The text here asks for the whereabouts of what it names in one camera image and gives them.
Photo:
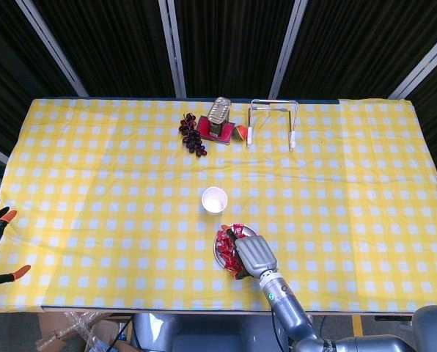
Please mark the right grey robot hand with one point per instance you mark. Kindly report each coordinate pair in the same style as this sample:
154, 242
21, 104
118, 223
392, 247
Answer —
257, 256

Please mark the round metal plate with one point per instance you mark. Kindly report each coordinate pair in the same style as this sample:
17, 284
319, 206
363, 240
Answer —
251, 231

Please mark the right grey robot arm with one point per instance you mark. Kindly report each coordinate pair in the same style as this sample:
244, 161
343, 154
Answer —
288, 311

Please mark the white paper cup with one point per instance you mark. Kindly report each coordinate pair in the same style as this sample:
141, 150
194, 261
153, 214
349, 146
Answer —
214, 199

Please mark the grey robot torso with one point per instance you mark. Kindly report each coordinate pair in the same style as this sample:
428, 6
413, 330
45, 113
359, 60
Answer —
222, 333

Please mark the yellow white checked tablecloth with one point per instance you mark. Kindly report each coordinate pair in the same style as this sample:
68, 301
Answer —
94, 183

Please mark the brown cardboard box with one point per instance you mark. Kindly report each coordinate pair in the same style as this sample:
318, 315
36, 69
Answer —
50, 324

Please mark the clear plastic wrap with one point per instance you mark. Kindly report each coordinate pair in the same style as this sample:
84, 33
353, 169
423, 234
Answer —
75, 322

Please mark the dark purple grape bunch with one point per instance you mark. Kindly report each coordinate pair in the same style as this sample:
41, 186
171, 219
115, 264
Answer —
193, 139

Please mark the red rectangular tray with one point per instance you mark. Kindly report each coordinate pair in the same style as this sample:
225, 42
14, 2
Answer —
204, 126

